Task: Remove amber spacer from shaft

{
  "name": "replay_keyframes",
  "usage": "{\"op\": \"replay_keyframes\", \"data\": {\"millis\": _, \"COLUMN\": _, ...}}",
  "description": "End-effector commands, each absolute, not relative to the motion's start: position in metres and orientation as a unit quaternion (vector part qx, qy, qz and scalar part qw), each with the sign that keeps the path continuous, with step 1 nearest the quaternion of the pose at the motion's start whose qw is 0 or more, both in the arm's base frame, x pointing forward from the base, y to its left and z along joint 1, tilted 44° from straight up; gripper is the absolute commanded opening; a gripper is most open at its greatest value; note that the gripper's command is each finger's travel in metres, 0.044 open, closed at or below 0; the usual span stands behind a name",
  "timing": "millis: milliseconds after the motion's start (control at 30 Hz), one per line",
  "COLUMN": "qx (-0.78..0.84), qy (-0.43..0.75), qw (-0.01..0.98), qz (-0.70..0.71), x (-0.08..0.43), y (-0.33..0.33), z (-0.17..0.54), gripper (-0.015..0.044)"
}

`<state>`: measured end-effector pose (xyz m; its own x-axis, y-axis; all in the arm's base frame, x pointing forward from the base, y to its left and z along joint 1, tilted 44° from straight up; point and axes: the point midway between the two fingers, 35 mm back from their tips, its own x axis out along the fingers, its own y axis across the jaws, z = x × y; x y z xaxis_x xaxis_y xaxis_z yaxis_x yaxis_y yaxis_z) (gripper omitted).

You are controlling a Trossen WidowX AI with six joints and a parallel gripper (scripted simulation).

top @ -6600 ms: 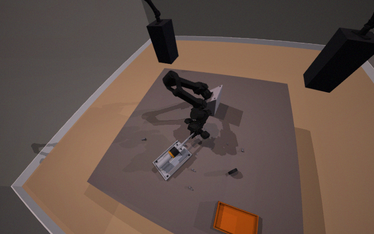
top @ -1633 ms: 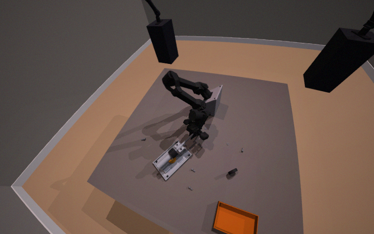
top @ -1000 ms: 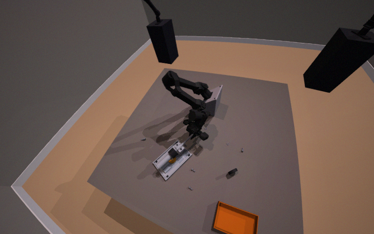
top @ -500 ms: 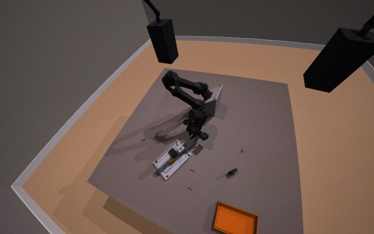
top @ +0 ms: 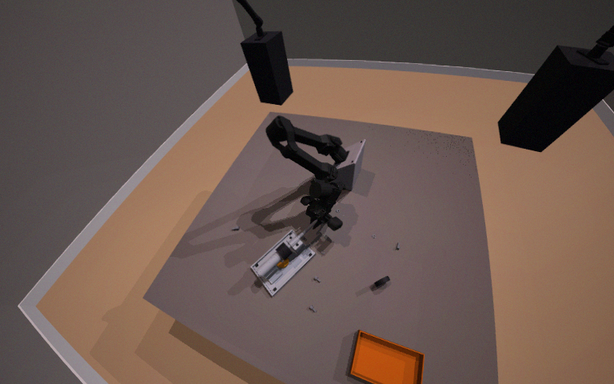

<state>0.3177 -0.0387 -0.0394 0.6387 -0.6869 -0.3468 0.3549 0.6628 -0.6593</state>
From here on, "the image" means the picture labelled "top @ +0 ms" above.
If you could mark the orange open tray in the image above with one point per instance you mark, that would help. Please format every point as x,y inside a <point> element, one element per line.
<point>380,361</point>

